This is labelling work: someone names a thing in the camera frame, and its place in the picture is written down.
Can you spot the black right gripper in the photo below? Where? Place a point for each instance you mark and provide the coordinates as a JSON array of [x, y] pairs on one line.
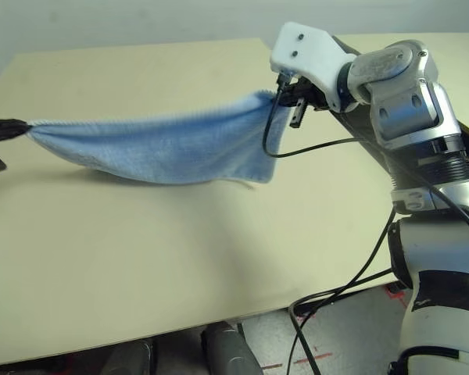
[[310, 95]]

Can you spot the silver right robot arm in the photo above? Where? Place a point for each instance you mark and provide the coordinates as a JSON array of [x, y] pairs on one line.
[[414, 93]]

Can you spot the light blue embroidered towel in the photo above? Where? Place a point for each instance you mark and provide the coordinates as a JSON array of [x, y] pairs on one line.
[[160, 152]]

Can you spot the beige table with black frame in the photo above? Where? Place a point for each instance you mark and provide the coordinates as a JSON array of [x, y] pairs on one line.
[[461, 58]]

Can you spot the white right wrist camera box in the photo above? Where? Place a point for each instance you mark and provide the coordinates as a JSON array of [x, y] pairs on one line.
[[308, 47]]

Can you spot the grey robot right foot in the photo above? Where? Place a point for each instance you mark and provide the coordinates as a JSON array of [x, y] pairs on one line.
[[230, 347]]

